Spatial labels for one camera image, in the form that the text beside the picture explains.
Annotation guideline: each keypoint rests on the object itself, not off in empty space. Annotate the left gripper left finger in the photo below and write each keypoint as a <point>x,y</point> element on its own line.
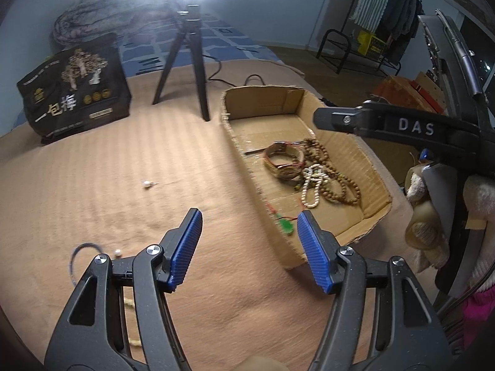
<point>91,333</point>

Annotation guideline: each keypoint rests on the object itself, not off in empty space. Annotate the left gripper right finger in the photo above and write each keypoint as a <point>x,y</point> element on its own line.
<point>406,332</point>

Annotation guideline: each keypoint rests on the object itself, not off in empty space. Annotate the pearl earring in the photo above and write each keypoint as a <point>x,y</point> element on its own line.
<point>149,184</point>

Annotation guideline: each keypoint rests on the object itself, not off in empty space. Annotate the yellow box on rack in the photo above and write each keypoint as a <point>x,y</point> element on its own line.
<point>369,44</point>

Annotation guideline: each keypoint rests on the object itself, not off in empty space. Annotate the black metal clothes rack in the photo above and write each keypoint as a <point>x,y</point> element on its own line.
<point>395,22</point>

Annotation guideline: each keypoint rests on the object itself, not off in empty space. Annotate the black snack bag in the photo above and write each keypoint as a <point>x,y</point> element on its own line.
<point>76,90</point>

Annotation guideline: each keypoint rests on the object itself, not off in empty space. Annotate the folded patterned quilt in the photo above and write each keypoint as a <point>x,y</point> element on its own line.
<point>89,19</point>

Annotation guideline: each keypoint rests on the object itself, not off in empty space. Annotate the black camera tripod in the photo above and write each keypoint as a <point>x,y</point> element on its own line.
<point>187,49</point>

